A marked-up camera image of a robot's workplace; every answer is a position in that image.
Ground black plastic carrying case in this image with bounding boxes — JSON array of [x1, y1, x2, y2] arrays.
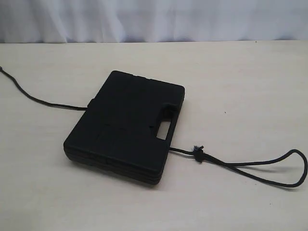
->
[[64, 70, 185, 185]]

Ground white backdrop curtain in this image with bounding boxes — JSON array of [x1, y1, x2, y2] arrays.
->
[[0, 0, 308, 43]]

